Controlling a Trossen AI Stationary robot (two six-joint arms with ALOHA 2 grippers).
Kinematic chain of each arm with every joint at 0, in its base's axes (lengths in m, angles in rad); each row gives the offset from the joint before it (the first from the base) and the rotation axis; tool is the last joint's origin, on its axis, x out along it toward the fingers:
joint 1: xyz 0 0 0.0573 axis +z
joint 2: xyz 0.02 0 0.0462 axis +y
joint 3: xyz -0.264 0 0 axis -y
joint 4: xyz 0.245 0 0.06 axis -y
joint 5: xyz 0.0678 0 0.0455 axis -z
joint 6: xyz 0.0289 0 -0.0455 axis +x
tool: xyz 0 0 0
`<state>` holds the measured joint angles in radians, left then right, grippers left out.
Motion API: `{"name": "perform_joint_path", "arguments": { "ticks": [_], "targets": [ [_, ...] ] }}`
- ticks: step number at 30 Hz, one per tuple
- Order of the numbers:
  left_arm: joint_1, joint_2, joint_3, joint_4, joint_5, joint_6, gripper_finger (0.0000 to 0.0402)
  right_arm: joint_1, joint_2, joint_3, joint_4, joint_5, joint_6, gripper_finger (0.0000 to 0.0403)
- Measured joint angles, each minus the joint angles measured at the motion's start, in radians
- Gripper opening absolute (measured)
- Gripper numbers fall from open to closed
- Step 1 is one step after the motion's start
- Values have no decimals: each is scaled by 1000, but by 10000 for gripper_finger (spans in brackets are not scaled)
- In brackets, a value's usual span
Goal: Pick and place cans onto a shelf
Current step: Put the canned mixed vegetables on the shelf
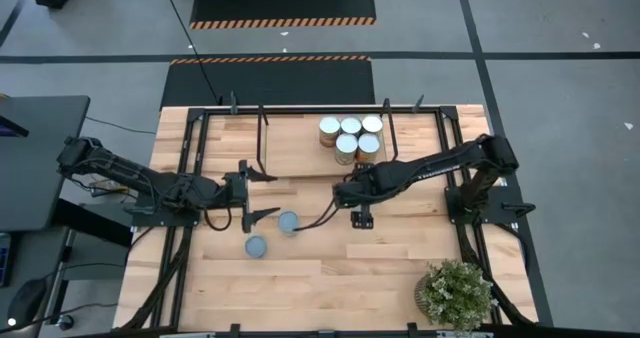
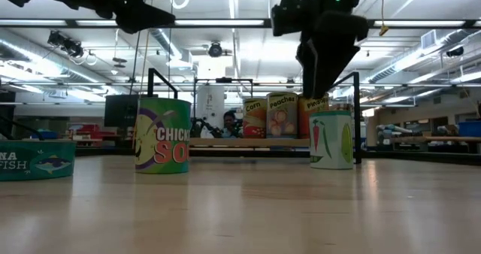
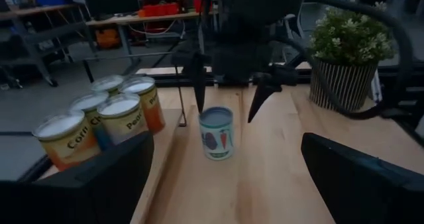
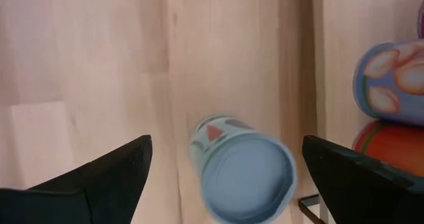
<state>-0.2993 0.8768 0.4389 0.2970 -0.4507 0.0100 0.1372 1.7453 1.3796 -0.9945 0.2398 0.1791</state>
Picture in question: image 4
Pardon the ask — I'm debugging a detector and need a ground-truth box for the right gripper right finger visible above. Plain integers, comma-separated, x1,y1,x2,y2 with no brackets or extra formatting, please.
301,134,424,224

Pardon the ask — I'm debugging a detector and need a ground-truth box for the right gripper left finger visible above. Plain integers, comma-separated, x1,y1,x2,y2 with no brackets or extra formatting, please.
0,134,154,224

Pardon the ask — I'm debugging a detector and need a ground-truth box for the can with orange label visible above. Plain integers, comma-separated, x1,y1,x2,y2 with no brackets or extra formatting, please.
352,119,424,178

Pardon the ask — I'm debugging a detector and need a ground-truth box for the can with blue label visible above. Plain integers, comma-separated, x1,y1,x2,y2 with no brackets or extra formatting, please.
352,40,424,127

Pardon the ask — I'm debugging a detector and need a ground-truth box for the can with pale green label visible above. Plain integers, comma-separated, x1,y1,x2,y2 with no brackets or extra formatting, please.
189,113,298,224

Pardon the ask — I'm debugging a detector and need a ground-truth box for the wooden shelf with black legs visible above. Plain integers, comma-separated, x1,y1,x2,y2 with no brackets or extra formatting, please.
297,0,424,224

